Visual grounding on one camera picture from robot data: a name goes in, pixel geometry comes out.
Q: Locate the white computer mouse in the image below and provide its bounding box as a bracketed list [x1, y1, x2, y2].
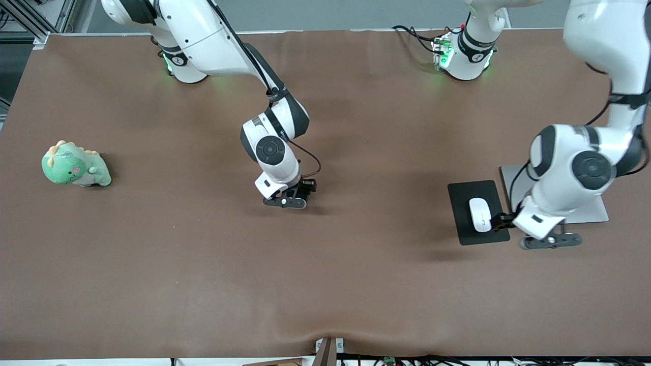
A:
[468, 197, 493, 233]

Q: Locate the black mouse pad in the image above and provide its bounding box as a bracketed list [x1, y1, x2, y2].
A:
[447, 179, 511, 247]

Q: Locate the silver laptop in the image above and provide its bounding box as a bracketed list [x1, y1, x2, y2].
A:
[500, 164, 610, 225]

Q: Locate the brown table cover mat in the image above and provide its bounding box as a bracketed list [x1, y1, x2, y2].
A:
[0, 28, 651, 359]

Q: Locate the green dinosaur plush toy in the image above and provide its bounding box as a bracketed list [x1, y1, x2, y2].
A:
[41, 140, 112, 188]

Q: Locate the metal mount bracket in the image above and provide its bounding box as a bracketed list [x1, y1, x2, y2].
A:
[314, 337, 345, 366]

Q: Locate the black arm base cable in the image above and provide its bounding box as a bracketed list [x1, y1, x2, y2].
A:
[392, 24, 438, 54]
[407, 24, 453, 39]

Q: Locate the aluminium frame profile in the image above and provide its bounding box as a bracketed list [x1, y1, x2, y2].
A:
[0, 0, 77, 49]

